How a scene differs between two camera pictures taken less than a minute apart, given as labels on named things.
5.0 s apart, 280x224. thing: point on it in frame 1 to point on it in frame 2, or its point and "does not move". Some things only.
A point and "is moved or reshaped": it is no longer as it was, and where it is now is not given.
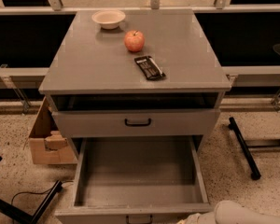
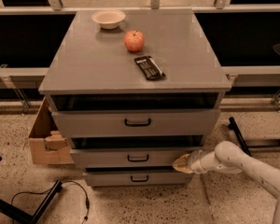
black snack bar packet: (149, 68) does not move
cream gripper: (192, 218) to (196, 161)
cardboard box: (49, 142) does not move
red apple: (133, 40) does not move
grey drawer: (135, 180) is moved or reshaped
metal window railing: (21, 79) does not move
